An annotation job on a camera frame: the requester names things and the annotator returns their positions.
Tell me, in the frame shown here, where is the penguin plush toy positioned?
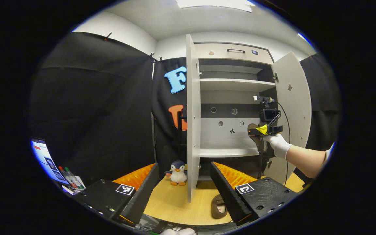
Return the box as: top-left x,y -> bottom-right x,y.
164,160 -> 188,186

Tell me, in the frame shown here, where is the ceiling light panel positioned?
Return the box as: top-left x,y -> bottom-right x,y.
175,0 -> 255,13
297,33 -> 313,47

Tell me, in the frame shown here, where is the clear bottle green cap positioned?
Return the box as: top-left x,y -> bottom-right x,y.
65,167 -> 85,190

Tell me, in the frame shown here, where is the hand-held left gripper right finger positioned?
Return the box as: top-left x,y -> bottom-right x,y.
210,161 -> 301,226

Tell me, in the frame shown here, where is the white shoe cabinet door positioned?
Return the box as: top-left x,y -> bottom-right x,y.
261,51 -> 312,186
186,34 -> 202,203

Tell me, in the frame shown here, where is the black cable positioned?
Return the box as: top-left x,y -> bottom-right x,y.
272,101 -> 291,187

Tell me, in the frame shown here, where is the white shoe cabinet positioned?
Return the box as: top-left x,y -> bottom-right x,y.
193,42 -> 275,181

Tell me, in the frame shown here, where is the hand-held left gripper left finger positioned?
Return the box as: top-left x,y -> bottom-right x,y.
74,163 -> 160,226

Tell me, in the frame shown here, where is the brown fuzzy shoe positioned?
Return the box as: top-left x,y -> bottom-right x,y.
211,194 -> 228,219
247,123 -> 267,155

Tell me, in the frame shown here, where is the tablet screen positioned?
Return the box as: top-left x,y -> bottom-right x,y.
31,138 -> 69,185

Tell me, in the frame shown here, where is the grey cabinet drawer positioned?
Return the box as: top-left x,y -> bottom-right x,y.
195,43 -> 273,65

